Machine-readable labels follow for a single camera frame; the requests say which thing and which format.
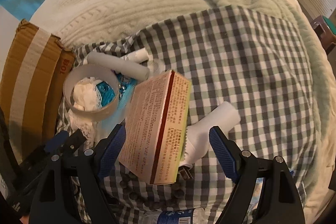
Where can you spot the white printed tube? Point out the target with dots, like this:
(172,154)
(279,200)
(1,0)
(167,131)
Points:
(136,56)

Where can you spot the grey checkered cloth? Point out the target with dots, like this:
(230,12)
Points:
(236,56)

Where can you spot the white cylindrical tube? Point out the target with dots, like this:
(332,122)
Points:
(118,65)

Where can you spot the clear tape roll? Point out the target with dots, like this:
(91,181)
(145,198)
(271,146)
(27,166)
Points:
(105,111)

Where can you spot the white plastic bottle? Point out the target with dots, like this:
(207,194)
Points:
(202,132)

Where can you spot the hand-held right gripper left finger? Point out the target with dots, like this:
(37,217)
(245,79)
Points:
(113,151)

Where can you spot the white crumpled tissue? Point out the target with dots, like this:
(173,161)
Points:
(84,95)

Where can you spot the small dark metal object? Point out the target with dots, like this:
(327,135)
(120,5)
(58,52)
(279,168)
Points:
(185,172)

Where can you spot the blue label water bottle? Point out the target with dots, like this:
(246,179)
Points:
(178,217)

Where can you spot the teal stool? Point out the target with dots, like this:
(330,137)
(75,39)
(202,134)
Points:
(326,31)

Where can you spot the brown cardboard box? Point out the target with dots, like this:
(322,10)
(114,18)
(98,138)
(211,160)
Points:
(26,69)

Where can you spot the blue plastic packet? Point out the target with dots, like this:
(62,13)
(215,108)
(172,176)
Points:
(106,94)

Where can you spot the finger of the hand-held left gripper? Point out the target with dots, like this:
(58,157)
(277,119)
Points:
(58,141)
(75,139)

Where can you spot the medicine carton box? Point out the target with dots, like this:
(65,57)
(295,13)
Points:
(152,121)

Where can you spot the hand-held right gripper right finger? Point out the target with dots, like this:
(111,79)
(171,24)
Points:
(223,154)

